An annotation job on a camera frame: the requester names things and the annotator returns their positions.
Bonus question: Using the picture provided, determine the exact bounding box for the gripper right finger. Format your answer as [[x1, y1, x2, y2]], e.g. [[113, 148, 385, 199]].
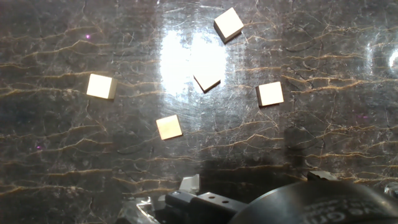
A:
[[307, 170, 340, 183]]

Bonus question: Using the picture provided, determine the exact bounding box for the small pale wooden cube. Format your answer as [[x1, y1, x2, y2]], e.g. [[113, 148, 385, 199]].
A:
[[193, 70, 222, 94], [213, 7, 245, 44], [86, 73, 118, 100], [255, 81, 285, 108], [155, 114, 184, 141]]

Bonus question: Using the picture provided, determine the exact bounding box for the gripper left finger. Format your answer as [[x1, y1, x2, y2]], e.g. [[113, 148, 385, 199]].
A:
[[164, 173, 249, 224]]

